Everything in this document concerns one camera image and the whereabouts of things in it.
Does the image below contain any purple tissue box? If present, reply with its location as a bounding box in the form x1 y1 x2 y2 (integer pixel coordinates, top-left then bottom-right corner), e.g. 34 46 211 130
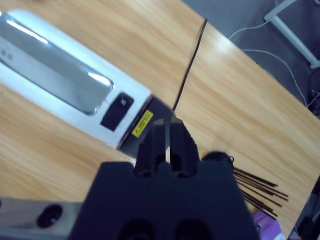
251 209 287 240

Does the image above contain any grey metal frame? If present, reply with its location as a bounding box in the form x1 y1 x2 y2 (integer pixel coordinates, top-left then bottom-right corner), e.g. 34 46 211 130
264 0 320 69

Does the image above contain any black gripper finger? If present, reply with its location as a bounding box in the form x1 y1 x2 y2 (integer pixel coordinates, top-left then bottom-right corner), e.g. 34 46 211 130
167 116 201 176
134 118 168 178

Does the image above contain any black capsule holder with rods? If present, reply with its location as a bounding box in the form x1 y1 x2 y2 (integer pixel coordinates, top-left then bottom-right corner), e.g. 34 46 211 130
201 150 290 218

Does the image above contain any black machine power cable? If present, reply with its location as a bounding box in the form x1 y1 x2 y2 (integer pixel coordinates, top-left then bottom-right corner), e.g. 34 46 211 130
172 18 208 113

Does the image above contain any white capsule coffee machine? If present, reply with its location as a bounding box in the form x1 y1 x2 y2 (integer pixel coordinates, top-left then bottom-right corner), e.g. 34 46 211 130
0 9 153 148

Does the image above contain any grey coffee machine lever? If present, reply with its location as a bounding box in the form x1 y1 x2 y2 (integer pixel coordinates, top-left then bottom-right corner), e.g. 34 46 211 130
0 12 115 116

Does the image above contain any white floor cable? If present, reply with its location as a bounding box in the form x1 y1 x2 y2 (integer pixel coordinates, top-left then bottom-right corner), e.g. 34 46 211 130
228 0 320 107

